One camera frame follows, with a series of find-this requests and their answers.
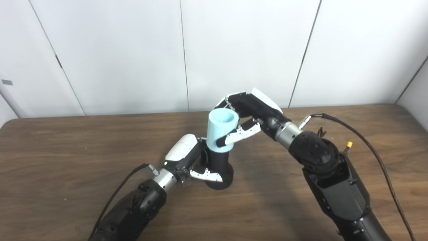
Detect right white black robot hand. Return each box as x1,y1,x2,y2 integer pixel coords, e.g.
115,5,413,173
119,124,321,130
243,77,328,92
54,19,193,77
214,88,291,148

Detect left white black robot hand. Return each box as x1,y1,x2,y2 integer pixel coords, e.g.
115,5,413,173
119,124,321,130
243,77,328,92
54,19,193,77
163,134,224,186

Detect light blue cylinder cup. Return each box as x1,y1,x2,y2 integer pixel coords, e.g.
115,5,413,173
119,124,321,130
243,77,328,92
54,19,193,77
206,109,239,153

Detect black funnel-shaped nozzle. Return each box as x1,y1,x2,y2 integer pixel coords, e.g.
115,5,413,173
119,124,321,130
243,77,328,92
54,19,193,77
202,147,234,190

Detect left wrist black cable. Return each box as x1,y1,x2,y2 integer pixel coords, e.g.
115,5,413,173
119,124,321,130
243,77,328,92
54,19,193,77
88,163,159,241

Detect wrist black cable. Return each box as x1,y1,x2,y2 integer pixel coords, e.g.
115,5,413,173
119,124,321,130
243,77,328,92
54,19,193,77
88,163,159,241
299,113,417,241

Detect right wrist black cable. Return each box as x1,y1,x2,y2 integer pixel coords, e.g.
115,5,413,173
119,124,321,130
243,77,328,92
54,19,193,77
299,113,417,241

